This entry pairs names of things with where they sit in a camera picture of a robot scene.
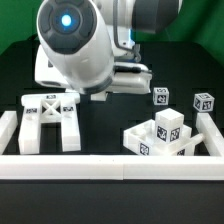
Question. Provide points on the white chair back frame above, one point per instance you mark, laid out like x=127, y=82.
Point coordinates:
x=41, y=109

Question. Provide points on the tilted white tagged cube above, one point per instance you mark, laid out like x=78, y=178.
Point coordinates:
x=203, y=102

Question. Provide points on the small white tagged cube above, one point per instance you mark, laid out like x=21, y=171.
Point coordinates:
x=160, y=96

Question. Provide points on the white chair seat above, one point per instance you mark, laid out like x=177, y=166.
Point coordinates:
x=150, y=139

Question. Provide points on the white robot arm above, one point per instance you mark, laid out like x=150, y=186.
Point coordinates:
x=86, y=46

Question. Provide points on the white left fence bar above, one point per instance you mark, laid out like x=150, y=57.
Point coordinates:
x=8, y=124

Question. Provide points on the white right fence bar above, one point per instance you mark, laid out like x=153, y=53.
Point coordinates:
x=213, y=139

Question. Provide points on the white front fence bar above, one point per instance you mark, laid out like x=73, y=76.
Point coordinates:
x=96, y=167

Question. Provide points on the white fence bar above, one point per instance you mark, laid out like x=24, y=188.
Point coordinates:
x=96, y=167
x=8, y=124
x=213, y=139

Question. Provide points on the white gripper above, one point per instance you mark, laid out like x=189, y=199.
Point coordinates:
x=129, y=77

